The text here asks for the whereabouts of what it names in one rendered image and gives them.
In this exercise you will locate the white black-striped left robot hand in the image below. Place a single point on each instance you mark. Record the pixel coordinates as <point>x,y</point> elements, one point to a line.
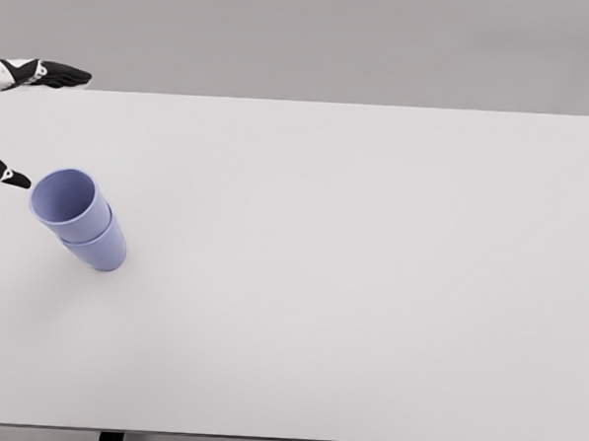
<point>50,74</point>

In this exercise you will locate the lavender plastic cup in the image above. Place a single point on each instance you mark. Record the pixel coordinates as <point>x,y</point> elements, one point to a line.
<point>84,219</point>
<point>105,250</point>

